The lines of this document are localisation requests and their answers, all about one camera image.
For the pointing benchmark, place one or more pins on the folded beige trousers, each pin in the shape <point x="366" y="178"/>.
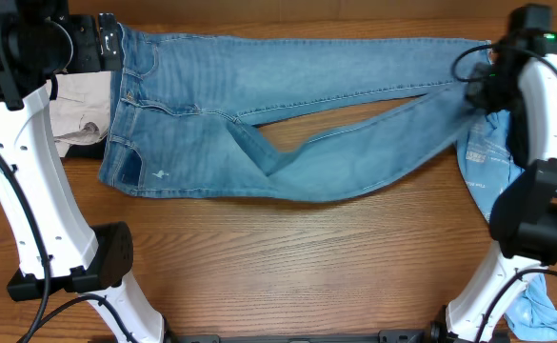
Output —
<point x="79" y="115"/>

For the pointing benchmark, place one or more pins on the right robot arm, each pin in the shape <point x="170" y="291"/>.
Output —
<point x="523" y="220"/>

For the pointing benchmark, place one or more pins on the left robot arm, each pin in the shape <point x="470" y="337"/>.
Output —
<point x="58" y="250"/>

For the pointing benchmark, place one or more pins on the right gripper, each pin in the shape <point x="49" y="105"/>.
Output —
<point x="475" y="98"/>

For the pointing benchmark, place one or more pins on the folded black garment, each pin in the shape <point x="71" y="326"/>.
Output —
<point x="94" y="151"/>

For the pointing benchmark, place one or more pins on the light blue printed t-shirt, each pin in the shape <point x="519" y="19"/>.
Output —
<point x="488" y="168"/>

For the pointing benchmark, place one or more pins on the blue denim jeans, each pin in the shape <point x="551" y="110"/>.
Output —
<point x="186" y="112"/>

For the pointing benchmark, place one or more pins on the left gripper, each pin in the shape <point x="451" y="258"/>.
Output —
<point x="85" y="32"/>

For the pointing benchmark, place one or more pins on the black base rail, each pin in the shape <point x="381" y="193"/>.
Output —
<point x="384" y="336"/>

